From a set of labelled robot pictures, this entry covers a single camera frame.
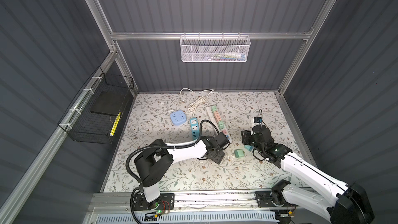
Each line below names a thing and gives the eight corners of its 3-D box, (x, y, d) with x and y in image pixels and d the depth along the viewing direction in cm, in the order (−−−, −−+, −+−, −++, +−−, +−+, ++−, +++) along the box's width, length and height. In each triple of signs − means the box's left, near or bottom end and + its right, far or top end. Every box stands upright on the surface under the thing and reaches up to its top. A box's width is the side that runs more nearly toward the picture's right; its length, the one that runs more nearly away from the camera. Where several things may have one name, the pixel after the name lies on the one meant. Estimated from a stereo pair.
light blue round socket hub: (169, 124, 104) (169, 121, 101) (171, 113, 110) (170, 110, 107) (185, 124, 104) (185, 121, 101) (186, 113, 110) (186, 110, 107)
